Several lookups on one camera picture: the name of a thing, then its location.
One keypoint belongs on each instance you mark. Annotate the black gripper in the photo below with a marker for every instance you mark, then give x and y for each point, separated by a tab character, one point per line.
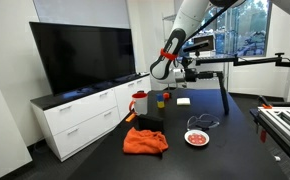
191	75

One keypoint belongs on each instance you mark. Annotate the black remote control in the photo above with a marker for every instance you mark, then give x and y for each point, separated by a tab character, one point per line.
223	92

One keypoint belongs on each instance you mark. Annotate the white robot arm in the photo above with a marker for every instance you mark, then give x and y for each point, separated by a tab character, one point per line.
186	25

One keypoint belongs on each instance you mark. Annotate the white notepad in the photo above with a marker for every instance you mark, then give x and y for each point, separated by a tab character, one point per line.
183	101

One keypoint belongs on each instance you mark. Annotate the orange curved block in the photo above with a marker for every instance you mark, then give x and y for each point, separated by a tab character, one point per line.
166	95

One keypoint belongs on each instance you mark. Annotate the blue block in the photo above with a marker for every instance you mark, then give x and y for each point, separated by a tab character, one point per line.
159	97

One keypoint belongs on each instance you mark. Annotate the yellow block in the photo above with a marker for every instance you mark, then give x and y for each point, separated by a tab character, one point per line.
160	104

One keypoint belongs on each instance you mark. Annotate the clear safety glasses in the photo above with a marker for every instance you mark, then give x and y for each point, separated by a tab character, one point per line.
203	122

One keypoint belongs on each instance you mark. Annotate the white mug red interior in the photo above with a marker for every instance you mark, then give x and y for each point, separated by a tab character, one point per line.
138	104

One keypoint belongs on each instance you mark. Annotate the white plate red food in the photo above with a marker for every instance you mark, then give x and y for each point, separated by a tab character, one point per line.
196	137

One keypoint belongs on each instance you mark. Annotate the black box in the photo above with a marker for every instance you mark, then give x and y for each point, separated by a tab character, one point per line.
152	123

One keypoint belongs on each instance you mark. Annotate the window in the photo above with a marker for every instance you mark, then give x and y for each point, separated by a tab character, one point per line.
251	24

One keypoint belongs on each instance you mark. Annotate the orange marker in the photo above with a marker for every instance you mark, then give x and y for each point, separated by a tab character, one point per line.
130	117

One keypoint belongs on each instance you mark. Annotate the orange cloth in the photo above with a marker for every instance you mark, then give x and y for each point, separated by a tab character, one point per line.
144	142

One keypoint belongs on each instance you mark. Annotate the large black television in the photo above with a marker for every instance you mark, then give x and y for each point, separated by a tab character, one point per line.
78	56

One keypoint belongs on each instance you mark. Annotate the white drawer cabinet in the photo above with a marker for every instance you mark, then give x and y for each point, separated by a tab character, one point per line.
74	120

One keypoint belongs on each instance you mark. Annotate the metal wire shelf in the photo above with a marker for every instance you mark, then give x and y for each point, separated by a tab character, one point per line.
221	38

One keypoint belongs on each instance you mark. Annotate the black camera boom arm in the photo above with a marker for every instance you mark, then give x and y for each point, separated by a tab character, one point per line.
278	60

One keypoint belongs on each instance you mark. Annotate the aluminium extrusion frame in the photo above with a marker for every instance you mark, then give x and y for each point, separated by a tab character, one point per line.
274	117

